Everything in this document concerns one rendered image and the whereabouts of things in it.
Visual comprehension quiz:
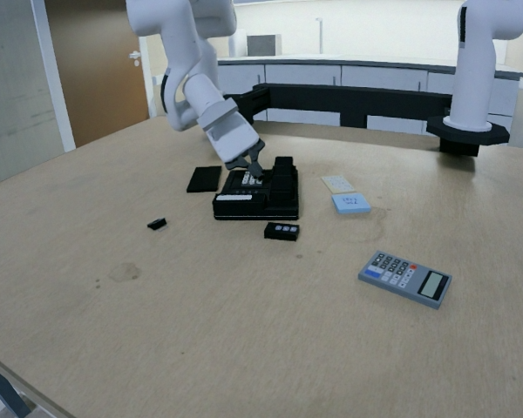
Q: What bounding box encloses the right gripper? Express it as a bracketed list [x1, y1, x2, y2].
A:
[206, 112, 265, 181]

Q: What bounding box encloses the black key fob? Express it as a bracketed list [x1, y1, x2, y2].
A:
[264, 222, 299, 241]

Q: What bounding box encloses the grey pocket calculator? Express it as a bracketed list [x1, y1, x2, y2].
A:
[357, 250, 452, 310]

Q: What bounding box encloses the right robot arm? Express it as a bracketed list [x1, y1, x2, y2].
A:
[126, 0, 239, 132]

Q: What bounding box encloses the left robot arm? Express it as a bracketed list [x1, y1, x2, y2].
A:
[443, 0, 523, 131]

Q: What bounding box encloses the black telephone handset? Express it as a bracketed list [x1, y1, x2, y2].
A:
[270, 156, 294, 200]

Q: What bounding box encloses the light blue sticky note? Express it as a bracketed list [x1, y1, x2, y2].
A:
[331, 193, 370, 213]

